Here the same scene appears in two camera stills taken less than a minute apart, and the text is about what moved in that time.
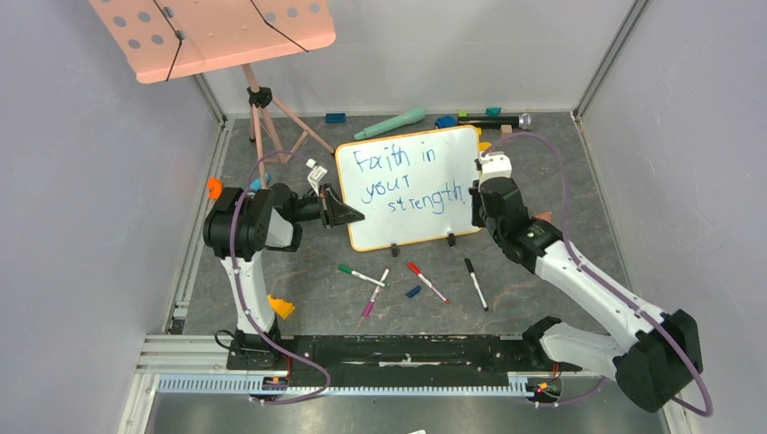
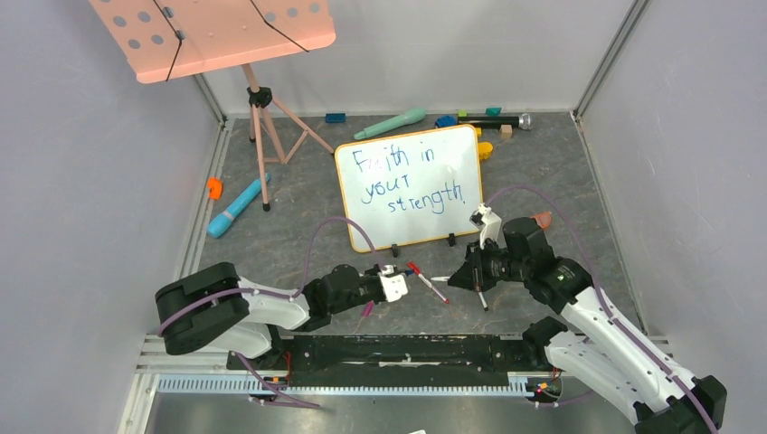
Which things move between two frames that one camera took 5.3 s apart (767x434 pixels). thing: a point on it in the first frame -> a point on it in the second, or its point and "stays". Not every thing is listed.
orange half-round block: (544, 215) stays
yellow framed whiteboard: (411, 188) stays
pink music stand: (162, 40) stays
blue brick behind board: (444, 121) stays
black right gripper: (477, 203) -> (473, 272)
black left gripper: (334, 212) -> (375, 272)
